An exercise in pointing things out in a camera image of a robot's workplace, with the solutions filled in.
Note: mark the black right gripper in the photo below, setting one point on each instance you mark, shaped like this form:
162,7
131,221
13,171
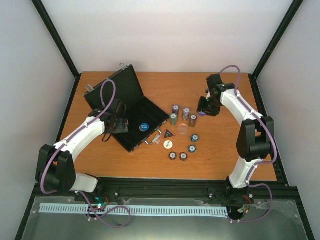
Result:
211,113

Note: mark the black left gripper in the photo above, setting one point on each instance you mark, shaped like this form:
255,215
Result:
123,128

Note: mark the blue small blind button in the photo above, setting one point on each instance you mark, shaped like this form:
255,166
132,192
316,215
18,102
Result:
144,127

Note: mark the black poker set case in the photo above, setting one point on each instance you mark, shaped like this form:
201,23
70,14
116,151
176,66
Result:
131,105

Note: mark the blue poker chip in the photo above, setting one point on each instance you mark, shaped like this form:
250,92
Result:
194,138
192,148

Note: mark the clear acrylic disc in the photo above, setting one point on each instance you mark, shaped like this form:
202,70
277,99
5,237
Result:
183,129

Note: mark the white dealer button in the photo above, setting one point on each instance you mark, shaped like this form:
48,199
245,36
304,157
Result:
168,144

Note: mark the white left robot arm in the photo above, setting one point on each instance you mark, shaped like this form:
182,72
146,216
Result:
55,170

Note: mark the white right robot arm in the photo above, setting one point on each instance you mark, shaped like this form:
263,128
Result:
256,135

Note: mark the brown chip stack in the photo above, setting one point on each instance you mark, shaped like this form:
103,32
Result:
192,120

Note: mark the grey chip stack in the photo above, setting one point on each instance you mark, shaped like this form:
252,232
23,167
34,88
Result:
186,113

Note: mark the green chip stack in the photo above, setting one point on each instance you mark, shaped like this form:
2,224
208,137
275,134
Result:
173,119

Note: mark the brown poker chip right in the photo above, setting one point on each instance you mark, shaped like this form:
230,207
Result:
183,156

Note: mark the brown poker chip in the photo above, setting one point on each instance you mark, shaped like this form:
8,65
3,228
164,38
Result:
183,156
172,155

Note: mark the brown poker chip left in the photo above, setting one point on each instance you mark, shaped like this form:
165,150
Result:
172,155

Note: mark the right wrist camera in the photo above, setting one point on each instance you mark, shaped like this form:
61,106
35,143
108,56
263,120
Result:
208,93

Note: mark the black aluminium frame rail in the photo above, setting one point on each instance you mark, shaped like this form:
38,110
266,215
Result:
215,191

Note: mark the white slotted cable duct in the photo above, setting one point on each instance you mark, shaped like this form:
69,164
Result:
136,210

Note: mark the black right frame post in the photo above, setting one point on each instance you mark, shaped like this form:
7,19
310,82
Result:
280,31

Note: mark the black frame post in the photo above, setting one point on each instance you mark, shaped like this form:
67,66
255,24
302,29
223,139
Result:
280,31
44,15

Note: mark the black left frame post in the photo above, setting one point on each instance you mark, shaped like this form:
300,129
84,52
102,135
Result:
44,15

